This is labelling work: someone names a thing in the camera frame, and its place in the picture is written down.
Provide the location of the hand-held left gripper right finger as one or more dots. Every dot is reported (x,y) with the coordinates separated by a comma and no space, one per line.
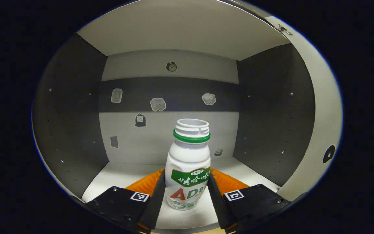
(218,204)

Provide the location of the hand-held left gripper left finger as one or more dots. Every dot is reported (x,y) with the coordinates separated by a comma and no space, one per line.
(153,208)

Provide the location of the white bottle green label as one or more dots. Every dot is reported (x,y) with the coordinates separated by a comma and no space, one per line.
(188,156)

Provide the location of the white cabinet door headphone sticker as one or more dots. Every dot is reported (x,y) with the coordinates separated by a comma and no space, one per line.
(323,113)

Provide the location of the white and grey cabinet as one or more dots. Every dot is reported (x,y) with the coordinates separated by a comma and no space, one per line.
(70,113)

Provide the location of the metal door hinge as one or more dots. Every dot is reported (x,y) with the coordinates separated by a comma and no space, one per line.
(284,30)

